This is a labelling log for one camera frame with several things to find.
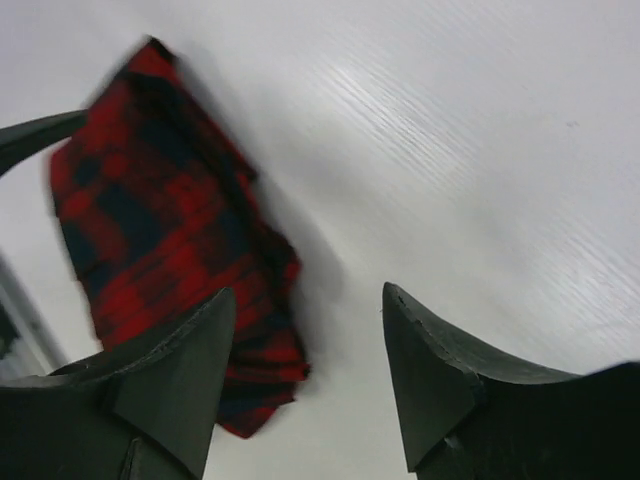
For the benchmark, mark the red black plaid skirt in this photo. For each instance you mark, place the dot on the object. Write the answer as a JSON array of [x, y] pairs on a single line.
[[157, 212]]

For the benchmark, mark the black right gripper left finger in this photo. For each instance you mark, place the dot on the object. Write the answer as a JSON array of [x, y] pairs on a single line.
[[145, 409]]

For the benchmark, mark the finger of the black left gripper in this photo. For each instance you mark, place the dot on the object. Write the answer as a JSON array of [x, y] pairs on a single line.
[[21, 141]]

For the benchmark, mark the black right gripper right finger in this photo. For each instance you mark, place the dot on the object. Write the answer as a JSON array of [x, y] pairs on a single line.
[[468, 410]]

